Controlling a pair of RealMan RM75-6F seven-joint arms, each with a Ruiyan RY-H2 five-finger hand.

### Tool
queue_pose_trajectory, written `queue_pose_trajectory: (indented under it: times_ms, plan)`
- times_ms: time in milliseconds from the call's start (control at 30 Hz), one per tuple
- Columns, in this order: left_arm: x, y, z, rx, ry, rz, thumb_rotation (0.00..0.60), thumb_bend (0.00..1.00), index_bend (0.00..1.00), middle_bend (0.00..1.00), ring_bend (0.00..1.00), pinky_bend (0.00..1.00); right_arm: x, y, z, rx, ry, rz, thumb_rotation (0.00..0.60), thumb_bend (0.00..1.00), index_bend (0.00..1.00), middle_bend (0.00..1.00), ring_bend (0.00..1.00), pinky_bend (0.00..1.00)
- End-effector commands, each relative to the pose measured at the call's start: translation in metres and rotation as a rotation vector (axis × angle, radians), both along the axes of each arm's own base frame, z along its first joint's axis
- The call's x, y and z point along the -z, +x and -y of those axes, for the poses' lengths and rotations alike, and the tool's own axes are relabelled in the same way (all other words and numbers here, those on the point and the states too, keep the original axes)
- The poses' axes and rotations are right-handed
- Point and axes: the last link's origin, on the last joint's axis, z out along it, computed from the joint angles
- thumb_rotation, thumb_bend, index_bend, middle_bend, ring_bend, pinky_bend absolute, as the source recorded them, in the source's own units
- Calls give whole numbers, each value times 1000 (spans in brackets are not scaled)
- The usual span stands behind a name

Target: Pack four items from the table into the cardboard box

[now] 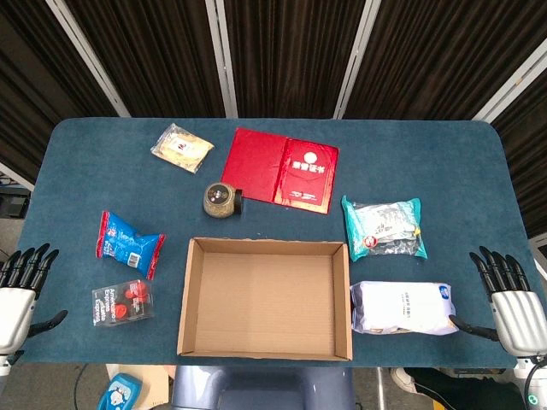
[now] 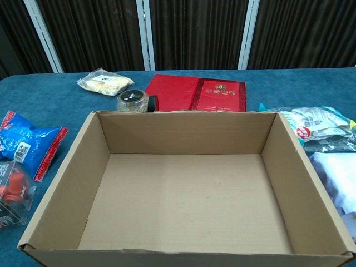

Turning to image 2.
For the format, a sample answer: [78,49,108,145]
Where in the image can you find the open red certificate folder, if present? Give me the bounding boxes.
[144,73,248,112]

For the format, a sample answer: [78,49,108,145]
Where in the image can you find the small red-label clear packet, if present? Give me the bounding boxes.
[0,160,38,229]

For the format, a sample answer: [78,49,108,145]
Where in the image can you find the blue felt table cover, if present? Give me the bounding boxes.
[0,66,356,267]

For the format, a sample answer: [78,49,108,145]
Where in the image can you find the blue snack bag red edges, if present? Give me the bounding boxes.
[0,110,69,183]

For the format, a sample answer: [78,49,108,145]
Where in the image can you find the dark brown pleated curtain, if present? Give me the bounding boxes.
[36,0,145,73]
[247,0,356,70]
[0,0,53,80]
[149,0,248,70]

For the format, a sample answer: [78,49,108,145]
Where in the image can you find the white tissue pack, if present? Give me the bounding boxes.
[309,151,356,215]

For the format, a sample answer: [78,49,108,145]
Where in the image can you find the open brown cardboard box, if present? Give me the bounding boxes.
[17,110,356,267]

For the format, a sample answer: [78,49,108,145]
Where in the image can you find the white partition frame post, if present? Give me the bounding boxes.
[23,0,64,73]
[136,0,156,71]
[238,0,261,70]

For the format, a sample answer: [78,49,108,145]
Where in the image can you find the teal snack bag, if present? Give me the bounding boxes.
[258,102,356,153]

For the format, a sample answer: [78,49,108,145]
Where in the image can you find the yellow snack packet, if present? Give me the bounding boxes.
[76,67,135,97]

